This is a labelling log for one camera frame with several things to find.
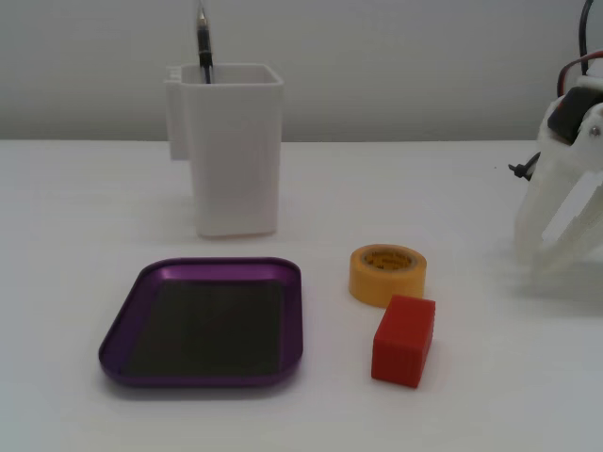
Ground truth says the yellow tape roll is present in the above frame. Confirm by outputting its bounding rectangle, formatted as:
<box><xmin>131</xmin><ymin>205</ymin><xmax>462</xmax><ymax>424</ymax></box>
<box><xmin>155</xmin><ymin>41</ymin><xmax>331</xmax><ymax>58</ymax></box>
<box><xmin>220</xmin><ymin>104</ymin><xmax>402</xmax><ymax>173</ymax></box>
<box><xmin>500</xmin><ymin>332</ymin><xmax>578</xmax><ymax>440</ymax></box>
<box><xmin>348</xmin><ymin>243</ymin><xmax>428</xmax><ymax>310</ymax></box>

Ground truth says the red plastic block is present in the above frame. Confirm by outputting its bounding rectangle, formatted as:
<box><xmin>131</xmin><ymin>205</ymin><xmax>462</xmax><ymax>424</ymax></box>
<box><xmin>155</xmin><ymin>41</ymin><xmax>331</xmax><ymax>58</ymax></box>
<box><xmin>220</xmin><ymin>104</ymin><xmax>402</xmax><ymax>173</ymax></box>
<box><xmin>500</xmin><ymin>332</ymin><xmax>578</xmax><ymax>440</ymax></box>
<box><xmin>370</xmin><ymin>294</ymin><xmax>437</xmax><ymax>391</ymax></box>

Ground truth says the white square pen holder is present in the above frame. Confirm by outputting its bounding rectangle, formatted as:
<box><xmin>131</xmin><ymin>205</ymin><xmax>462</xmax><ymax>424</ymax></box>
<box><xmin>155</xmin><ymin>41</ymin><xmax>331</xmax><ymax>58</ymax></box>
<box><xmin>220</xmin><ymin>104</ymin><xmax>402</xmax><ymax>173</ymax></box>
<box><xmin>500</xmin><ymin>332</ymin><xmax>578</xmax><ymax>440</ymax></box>
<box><xmin>163</xmin><ymin>63</ymin><xmax>285</xmax><ymax>240</ymax></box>

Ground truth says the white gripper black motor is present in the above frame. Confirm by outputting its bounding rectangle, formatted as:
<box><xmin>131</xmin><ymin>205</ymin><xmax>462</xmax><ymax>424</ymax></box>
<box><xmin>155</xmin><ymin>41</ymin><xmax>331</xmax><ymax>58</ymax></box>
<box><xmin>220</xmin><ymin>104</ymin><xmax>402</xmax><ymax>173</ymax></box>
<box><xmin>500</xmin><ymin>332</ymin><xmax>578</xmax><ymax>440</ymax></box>
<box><xmin>513</xmin><ymin>60</ymin><xmax>603</xmax><ymax>294</ymax></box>

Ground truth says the black zip tie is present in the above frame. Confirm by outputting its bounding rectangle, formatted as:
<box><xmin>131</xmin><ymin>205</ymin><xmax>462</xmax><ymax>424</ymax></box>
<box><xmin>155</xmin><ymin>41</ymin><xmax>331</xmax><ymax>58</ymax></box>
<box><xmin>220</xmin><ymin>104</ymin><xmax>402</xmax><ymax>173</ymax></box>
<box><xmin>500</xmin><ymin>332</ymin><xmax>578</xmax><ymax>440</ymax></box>
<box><xmin>507</xmin><ymin>152</ymin><xmax>543</xmax><ymax>181</ymax></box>

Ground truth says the purple metal tray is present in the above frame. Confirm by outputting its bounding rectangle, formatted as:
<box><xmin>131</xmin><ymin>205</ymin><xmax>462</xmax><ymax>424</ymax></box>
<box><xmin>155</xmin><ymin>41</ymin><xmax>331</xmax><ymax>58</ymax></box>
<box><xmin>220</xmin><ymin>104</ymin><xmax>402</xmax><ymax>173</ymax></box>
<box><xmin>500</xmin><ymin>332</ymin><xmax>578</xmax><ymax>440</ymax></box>
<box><xmin>97</xmin><ymin>256</ymin><xmax>303</xmax><ymax>390</ymax></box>

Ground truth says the black cable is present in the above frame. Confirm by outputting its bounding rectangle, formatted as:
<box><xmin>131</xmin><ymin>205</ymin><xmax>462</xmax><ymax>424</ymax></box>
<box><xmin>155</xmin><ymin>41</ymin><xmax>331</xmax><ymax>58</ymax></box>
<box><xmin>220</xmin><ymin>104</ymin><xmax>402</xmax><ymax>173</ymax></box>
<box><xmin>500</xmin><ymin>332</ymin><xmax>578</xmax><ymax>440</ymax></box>
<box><xmin>577</xmin><ymin>0</ymin><xmax>596</xmax><ymax>77</ymax></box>

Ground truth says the black ballpoint pen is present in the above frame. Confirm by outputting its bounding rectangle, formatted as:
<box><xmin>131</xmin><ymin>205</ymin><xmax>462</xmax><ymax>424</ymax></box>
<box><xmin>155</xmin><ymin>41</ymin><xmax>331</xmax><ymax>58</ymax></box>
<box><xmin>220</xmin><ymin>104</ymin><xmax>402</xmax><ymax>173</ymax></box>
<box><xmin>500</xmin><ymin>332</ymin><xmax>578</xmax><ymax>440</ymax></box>
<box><xmin>195</xmin><ymin>0</ymin><xmax>216</xmax><ymax>86</ymax></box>

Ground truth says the red wire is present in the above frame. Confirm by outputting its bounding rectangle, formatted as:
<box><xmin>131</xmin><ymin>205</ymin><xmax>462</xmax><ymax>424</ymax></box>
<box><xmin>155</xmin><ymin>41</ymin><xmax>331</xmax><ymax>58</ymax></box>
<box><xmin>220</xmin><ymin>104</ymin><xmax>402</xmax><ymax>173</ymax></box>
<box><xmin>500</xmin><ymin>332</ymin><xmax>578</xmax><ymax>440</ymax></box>
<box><xmin>557</xmin><ymin>49</ymin><xmax>603</xmax><ymax>101</ymax></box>

